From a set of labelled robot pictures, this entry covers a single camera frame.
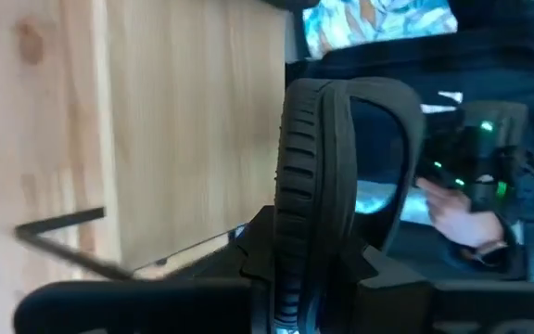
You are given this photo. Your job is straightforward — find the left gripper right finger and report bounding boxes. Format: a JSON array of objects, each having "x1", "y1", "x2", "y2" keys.
[{"x1": 326, "y1": 239, "x2": 534, "y2": 334}]

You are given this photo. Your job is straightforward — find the black rubber slide sandal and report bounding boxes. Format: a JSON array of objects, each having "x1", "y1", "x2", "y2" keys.
[{"x1": 272, "y1": 76, "x2": 428, "y2": 334}]

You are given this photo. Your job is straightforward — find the wooden shelf with black legs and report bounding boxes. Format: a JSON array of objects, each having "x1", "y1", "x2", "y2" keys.
[{"x1": 14, "y1": 0, "x2": 289, "y2": 282}]

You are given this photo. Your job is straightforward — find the person's wristwatch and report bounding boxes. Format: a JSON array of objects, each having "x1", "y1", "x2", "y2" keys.
[{"x1": 472, "y1": 238, "x2": 510, "y2": 266}]

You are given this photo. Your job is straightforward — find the person's hand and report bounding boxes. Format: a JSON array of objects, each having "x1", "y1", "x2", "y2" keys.
[{"x1": 415, "y1": 177, "x2": 507, "y2": 250}]

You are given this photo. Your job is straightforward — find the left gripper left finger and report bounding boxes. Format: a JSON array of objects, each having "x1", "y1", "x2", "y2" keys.
[{"x1": 12, "y1": 206, "x2": 278, "y2": 334}]

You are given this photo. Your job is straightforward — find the person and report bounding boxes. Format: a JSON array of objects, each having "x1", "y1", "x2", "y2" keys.
[{"x1": 285, "y1": 0, "x2": 534, "y2": 284}]

